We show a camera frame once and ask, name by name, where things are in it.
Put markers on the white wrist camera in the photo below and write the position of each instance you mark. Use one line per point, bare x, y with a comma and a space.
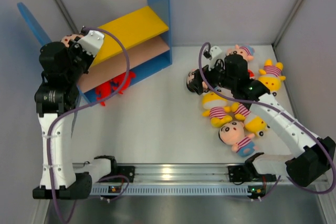
213, 54
92, 42

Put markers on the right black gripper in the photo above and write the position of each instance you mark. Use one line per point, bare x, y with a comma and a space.
208, 74

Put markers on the yellow striped plush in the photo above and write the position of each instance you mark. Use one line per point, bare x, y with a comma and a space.
271, 76
216, 109
251, 122

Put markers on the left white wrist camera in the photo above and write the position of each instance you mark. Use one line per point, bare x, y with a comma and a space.
92, 42

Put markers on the boy plush doll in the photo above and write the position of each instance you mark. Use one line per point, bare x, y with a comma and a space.
233, 134
195, 83
246, 51
66, 39

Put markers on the red crab plush toy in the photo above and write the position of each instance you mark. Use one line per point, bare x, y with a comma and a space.
105, 89

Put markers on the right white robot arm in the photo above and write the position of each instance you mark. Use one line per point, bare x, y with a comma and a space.
310, 156

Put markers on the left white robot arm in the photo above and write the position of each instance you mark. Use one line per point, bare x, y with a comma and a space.
56, 98

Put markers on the blue yellow toy shelf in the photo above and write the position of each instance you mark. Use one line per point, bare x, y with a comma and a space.
137, 38

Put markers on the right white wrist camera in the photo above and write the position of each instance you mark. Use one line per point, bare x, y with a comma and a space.
213, 54

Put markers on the red shark plush toy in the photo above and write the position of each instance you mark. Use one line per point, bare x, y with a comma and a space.
251, 74

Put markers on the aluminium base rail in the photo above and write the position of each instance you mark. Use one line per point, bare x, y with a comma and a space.
189, 180

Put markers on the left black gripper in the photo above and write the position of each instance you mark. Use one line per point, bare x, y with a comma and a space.
74, 47

